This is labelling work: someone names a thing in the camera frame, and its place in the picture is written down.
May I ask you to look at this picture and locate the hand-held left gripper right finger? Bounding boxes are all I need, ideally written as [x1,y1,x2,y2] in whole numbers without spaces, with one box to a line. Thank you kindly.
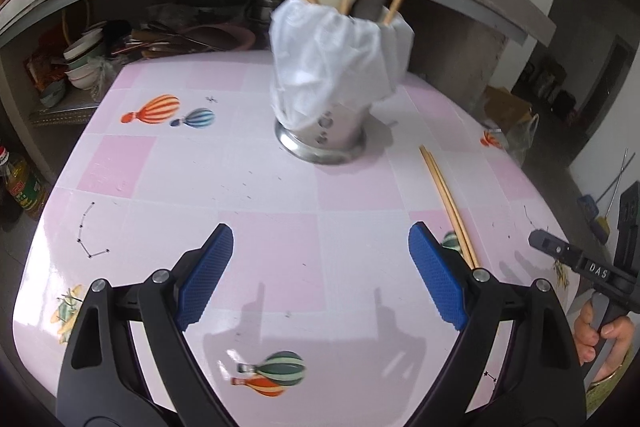
[405,222,587,427]

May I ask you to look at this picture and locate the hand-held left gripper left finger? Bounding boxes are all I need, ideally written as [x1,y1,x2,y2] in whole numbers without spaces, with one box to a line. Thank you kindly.
[56,223,235,427]

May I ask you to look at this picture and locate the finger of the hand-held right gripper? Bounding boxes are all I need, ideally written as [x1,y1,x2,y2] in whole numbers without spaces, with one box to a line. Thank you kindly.
[528,228,626,303]

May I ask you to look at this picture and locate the steel utensil holder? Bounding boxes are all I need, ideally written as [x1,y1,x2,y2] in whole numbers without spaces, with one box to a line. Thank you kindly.
[274,99,368,165]

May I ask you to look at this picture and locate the white plastic bag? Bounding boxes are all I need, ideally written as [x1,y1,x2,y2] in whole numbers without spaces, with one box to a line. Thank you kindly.
[269,0,413,130]

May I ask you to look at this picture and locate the metal spoon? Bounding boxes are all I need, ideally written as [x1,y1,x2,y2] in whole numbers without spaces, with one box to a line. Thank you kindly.
[354,0,383,22]

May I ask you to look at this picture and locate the person's right forearm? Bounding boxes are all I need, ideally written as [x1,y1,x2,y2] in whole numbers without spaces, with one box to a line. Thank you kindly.
[585,364,633,413]

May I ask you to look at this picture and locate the person's right hand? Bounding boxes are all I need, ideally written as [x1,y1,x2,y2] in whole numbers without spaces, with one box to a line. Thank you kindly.
[572,294,640,380]

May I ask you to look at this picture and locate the thin metal rod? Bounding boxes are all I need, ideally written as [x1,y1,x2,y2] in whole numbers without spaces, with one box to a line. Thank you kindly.
[597,148,632,208]

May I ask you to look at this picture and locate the clear plastic bag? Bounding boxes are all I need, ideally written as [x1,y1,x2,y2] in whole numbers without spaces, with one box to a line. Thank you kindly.
[505,113,542,165]
[90,57,123,102]

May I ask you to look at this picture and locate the cardboard box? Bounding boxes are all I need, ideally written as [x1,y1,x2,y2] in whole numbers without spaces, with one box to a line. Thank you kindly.
[482,86,533,135]

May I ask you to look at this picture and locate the yellow cooking oil bottle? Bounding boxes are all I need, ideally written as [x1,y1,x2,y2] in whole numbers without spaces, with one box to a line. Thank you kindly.
[0,147,48,220]

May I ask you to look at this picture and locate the metal shelf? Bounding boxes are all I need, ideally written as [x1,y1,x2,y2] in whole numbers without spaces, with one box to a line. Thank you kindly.
[30,104,101,125]

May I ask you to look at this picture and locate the teal bowl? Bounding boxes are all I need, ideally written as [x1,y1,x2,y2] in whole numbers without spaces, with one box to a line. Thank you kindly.
[39,84,66,108]

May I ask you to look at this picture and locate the pink plastic basin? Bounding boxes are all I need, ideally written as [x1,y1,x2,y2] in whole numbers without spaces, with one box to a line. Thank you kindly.
[192,24,257,52]

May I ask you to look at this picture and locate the stack of ceramic bowls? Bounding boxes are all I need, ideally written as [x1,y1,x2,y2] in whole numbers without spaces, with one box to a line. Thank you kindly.
[62,29,108,90]

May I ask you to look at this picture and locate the red snack packaging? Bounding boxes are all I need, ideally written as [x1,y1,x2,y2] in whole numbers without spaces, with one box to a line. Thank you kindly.
[25,39,68,95]

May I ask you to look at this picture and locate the stacked steel pots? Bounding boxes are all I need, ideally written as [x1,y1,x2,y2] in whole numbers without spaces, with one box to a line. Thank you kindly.
[247,0,281,22]

